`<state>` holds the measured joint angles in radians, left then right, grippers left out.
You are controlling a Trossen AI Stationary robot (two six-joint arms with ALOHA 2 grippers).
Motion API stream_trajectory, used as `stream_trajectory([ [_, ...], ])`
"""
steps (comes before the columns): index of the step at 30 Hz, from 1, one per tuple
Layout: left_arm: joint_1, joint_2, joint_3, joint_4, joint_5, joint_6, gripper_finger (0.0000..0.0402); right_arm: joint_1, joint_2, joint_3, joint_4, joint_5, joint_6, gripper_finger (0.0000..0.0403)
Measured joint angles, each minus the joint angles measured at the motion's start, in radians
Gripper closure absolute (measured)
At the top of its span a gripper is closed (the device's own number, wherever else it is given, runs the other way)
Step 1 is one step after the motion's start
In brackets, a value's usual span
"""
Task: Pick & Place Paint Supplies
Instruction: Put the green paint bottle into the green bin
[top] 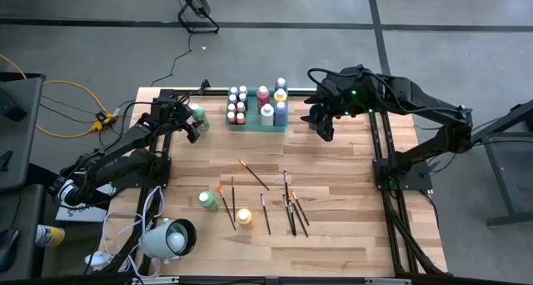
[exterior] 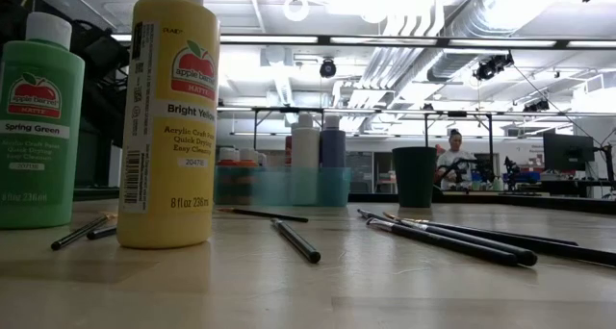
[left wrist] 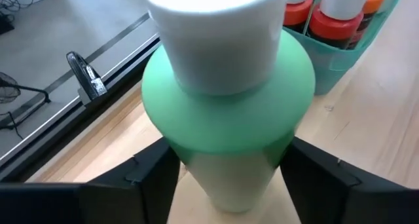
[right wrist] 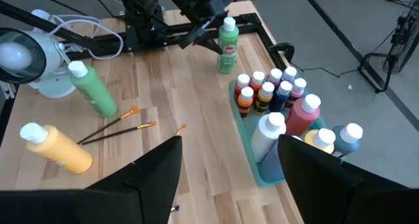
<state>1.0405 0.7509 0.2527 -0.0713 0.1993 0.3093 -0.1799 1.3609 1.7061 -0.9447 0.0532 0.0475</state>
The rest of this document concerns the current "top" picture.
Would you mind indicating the large grey-blue paint bottle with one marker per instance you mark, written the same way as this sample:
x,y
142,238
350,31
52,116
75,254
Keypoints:
x,y
281,84

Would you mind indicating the black metal table frame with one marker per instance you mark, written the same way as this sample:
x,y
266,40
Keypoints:
x,y
297,93

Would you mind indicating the white printed cardboard box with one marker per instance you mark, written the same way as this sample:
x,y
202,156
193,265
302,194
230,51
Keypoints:
x,y
79,214

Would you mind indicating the black desk frame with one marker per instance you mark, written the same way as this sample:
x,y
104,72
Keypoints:
x,y
499,181

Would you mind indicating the translucent green plastic bin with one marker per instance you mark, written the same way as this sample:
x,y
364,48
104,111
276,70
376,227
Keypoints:
x,y
254,127

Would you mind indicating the grey desk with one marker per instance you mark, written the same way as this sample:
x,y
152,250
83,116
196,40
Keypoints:
x,y
25,210
25,151

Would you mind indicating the large bright yellow paint bottle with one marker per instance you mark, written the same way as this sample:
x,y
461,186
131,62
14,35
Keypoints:
x,y
245,219

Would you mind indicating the small magenta paint bottle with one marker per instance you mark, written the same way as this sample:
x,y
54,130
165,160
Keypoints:
x,y
231,108

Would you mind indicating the large white paint bottle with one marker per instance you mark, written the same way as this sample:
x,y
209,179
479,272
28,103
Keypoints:
x,y
267,115

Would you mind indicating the small white-capped paint bottle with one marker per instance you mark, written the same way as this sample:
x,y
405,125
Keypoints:
x,y
233,90

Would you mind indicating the large green paint bottle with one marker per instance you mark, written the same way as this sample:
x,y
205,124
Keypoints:
x,y
202,118
208,202

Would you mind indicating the large purple paint bottle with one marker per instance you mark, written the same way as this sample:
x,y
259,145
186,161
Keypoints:
x,y
281,114

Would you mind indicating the large pink-red paint bottle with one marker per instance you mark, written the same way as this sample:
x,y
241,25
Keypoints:
x,y
262,97

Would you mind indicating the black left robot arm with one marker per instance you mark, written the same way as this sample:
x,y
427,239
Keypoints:
x,y
125,142

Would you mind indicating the white and yellow can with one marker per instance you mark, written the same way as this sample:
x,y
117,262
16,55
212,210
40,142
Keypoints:
x,y
50,236

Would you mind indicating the silver metal bracket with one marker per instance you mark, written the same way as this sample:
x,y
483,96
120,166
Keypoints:
x,y
156,281
387,281

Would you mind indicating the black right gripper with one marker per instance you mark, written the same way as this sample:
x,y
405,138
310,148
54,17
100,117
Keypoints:
x,y
333,106

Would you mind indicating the thin brown paintbrush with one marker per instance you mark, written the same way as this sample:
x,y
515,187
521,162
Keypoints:
x,y
233,199

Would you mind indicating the dark green cup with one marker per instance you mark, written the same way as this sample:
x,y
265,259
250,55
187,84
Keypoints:
x,y
313,110

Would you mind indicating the black metal beam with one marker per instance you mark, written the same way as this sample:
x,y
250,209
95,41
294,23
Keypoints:
x,y
39,172

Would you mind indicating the orange-bristle paintbrush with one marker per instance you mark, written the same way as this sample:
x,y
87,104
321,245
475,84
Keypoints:
x,y
226,208

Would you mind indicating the black clamp hook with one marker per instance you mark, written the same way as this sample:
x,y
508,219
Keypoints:
x,y
204,85

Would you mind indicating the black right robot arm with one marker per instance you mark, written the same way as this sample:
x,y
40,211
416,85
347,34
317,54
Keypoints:
x,y
416,97

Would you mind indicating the pale green desk lamp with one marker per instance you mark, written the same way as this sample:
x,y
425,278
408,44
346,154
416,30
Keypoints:
x,y
156,241

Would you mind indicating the black floor fan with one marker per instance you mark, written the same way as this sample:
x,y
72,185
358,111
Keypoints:
x,y
193,1

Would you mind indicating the large golden yellow paint bottle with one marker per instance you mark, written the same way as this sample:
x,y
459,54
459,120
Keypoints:
x,y
280,95

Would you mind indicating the small black bracket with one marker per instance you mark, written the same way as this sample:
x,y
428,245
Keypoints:
x,y
5,160

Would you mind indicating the black computer mouse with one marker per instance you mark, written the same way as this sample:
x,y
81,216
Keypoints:
x,y
7,249

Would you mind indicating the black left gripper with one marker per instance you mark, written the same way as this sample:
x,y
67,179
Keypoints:
x,y
177,114

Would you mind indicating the black device on desk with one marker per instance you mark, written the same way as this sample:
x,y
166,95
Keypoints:
x,y
10,106

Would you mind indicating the white round lamp base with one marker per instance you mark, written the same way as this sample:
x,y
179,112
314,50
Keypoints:
x,y
98,259

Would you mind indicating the yellow power strip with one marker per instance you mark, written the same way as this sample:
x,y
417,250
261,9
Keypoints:
x,y
104,120

